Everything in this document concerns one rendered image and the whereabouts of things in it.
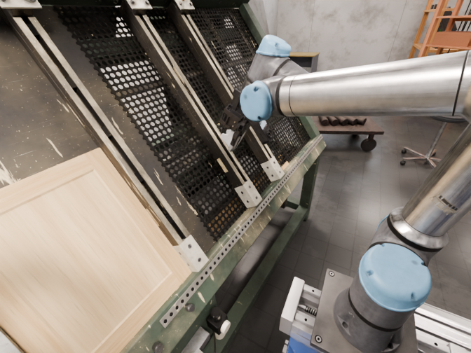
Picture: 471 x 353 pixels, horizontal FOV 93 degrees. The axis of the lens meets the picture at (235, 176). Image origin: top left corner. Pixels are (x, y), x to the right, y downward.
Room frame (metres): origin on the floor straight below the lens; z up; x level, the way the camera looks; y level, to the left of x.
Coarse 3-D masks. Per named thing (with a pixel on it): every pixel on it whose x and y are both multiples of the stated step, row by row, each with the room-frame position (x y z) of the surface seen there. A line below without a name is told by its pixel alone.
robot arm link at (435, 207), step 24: (456, 144) 0.35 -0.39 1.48; (456, 168) 0.32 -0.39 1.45; (432, 192) 0.33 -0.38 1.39; (456, 192) 0.31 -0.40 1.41; (408, 216) 0.34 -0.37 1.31; (432, 216) 0.31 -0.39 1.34; (456, 216) 0.30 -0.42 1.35; (384, 240) 0.34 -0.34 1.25; (408, 240) 0.31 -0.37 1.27; (432, 240) 0.30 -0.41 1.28
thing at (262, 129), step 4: (264, 120) 0.65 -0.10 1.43; (252, 124) 0.63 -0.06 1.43; (256, 124) 0.62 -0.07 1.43; (260, 124) 0.63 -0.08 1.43; (264, 124) 0.64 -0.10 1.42; (256, 128) 0.62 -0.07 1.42; (260, 128) 0.62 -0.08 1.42; (264, 128) 0.63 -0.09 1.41; (268, 128) 0.64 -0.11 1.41; (256, 132) 0.62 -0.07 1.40; (260, 132) 0.62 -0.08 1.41; (264, 132) 0.61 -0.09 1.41; (268, 132) 0.62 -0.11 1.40; (260, 136) 0.62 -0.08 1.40; (264, 136) 0.61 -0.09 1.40; (268, 136) 0.62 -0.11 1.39; (272, 136) 0.63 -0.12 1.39; (264, 140) 0.61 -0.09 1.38; (268, 140) 0.61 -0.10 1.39
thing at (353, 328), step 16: (336, 304) 0.28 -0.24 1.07; (352, 304) 0.25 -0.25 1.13; (336, 320) 0.25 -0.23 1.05; (352, 320) 0.23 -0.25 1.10; (352, 336) 0.21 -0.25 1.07; (368, 336) 0.20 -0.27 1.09; (384, 336) 0.19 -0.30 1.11; (400, 336) 0.20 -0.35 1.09; (368, 352) 0.19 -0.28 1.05; (384, 352) 0.18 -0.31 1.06
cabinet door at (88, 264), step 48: (0, 192) 0.48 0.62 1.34; (48, 192) 0.53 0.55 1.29; (96, 192) 0.59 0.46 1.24; (0, 240) 0.40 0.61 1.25; (48, 240) 0.43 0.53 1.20; (96, 240) 0.48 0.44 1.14; (144, 240) 0.53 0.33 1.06; (0, 288) 0.32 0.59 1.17; (48, 288) 0.34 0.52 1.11; (96, 288) 0.38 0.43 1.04; (144, 288) 0.42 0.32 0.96; (48, 336) 0.26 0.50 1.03; (96, 336) 0.28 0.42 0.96
